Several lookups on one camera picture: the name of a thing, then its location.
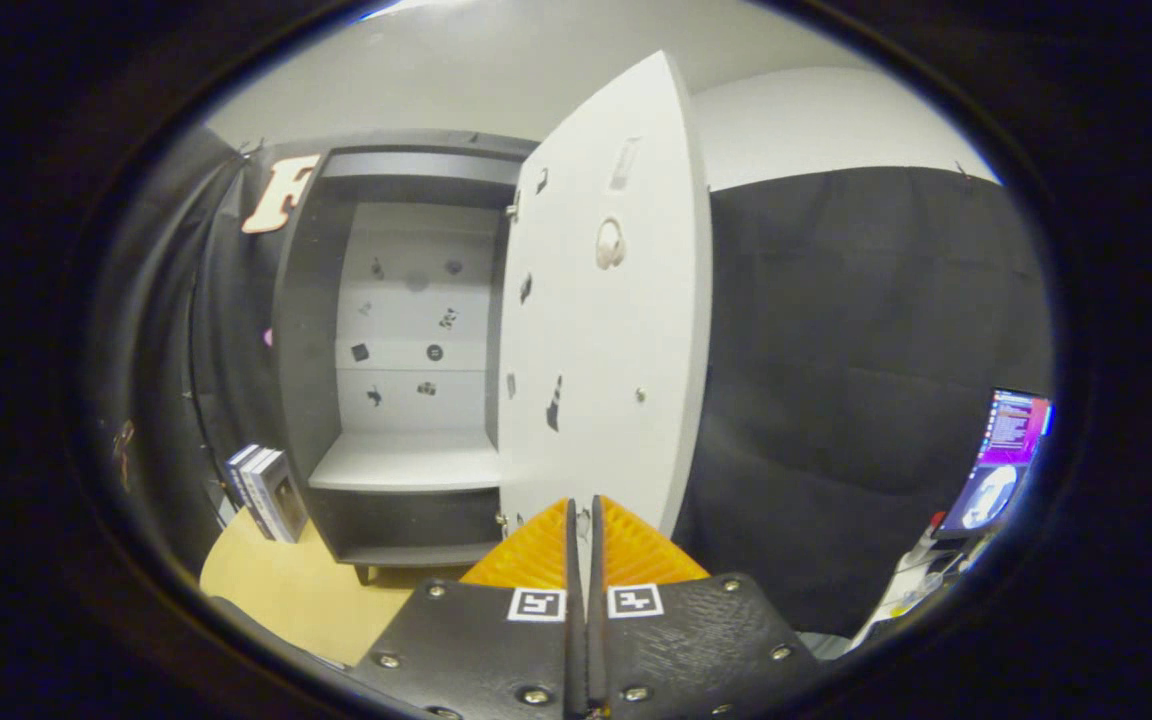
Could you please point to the grey cabinet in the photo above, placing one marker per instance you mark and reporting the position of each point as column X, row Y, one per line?
column 306, row 400

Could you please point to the white cabinet door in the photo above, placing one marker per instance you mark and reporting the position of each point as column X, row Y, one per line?
column 616, row 350

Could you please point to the white cabinet shelf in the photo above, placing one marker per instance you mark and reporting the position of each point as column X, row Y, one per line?
column 406, row 460

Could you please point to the open laptop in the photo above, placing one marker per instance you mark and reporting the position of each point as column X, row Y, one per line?
column 1006, row 440

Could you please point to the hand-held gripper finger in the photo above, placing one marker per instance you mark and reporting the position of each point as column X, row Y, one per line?
column 576, row 660
column 596, row 660

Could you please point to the black backdrop cloth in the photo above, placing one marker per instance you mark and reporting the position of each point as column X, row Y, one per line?
column 856, row 350

